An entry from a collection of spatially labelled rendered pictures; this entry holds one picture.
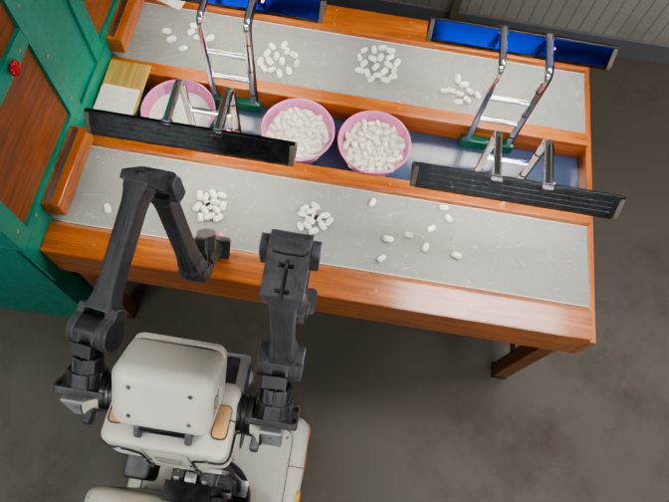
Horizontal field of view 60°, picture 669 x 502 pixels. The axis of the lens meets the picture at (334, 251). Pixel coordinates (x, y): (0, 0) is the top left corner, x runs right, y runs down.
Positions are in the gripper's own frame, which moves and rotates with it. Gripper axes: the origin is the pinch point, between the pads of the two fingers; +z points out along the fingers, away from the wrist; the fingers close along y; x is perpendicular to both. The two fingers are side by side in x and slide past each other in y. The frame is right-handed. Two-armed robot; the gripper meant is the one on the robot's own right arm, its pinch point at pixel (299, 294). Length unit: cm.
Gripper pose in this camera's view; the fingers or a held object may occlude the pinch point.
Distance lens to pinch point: 164.4
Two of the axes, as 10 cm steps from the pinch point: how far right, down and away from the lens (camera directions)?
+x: -1.6, 9.8, 0.7
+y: -9.9, -1.6, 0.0
